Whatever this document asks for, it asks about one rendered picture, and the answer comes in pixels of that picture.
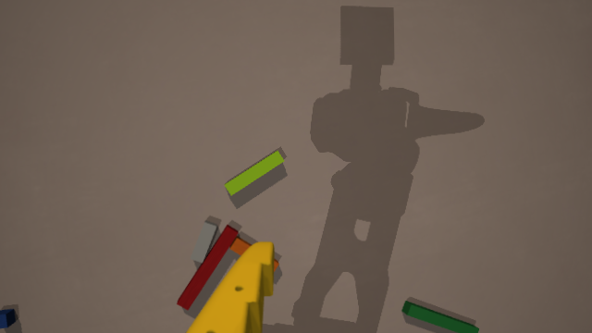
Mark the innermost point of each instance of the dark red rod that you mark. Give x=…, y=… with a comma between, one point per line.
x=207, y=267

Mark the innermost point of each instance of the orange rod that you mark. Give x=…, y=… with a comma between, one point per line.
x=239, y=246

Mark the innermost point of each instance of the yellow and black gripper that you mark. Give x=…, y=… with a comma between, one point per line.
x=237, y=305

